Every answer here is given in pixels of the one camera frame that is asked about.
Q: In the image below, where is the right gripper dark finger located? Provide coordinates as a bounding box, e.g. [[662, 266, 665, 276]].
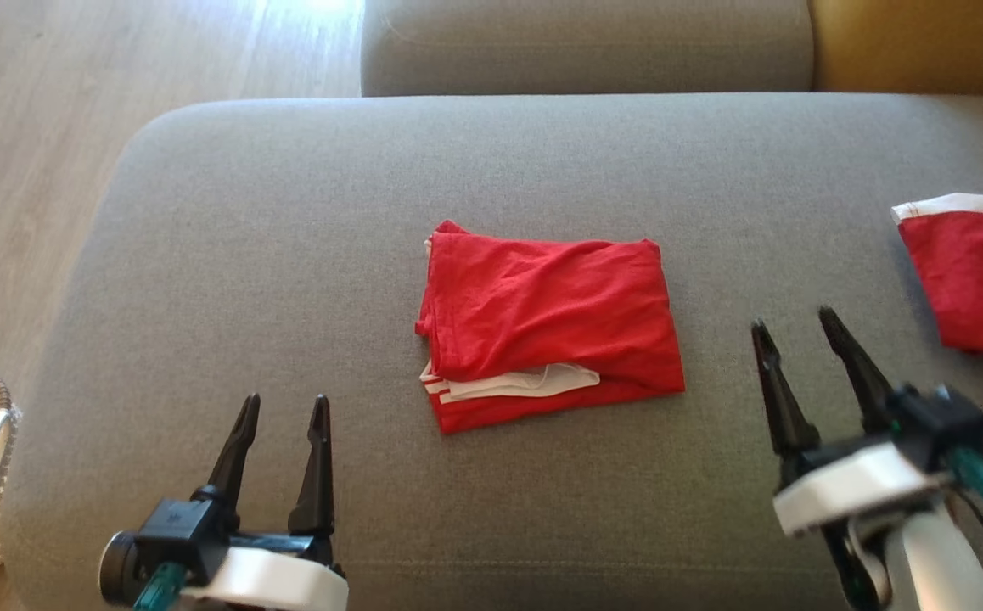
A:
[[817, 305, 897, 432], [750, 319, 823, 466]]

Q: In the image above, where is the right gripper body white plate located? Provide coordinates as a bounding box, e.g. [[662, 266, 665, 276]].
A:
[[772, 433, 955, 539]]

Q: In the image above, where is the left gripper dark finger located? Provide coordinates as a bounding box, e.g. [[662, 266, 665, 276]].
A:
[[289, 394, 337, 539], [193, 392, 262, 512]]

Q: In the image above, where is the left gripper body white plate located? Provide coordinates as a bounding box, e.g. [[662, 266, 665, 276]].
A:
[[98, 530, 351, 611]]

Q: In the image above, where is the red jersey with white stripes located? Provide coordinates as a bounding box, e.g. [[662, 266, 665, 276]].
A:
[[413, 219, 687, 436]]

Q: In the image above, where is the folded red garment white band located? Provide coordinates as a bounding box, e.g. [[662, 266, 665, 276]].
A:
[[890, 192, 983, 360]]

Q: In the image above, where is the mustard yellow cushion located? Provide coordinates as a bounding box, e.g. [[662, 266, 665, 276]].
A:
[[807, 0, 983, 97]]

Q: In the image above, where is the grey sofa back cushion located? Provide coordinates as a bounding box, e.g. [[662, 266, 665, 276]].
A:
[[360, 0, 816, 98]]

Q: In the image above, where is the left gripper camera cable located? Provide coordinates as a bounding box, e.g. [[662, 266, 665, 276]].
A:
[[132, 561, 190, 611]]

